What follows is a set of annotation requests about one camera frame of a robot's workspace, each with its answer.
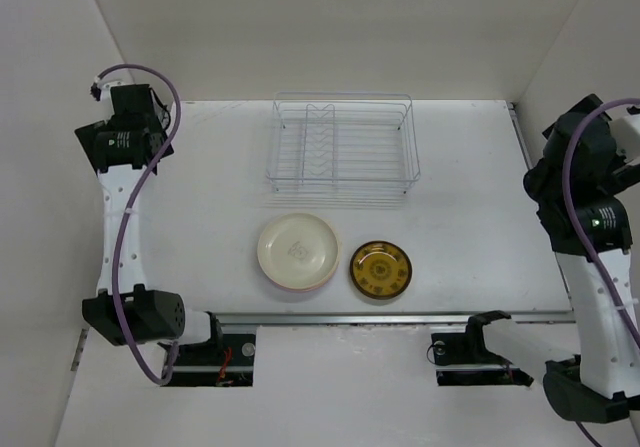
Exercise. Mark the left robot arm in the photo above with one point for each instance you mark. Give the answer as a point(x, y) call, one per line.
point(119, 150)

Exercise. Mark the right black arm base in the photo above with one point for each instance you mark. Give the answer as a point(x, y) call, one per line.
point(458, 363)

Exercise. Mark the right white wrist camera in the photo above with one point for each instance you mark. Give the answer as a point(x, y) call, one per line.
point(626, 133)

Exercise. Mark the pink plastic plate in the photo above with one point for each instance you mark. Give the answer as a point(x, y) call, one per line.
point(301, 284)

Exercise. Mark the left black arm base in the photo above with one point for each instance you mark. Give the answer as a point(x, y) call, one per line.
point(227, 361)

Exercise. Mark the tan plate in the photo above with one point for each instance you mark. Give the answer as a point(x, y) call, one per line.
point(271, 250)

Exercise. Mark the orange plastic plate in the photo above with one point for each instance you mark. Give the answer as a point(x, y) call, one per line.
point(313, 245)

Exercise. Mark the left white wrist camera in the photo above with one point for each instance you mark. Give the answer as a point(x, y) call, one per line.
point(100, 89)

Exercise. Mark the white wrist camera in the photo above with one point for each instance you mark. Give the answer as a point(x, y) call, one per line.
point(626, 133)
point(100, 89)

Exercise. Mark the white wire dish rack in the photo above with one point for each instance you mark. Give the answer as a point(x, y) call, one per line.
point(343, 143)

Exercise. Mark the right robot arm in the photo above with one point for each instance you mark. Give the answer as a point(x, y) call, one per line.
point(588, 159)

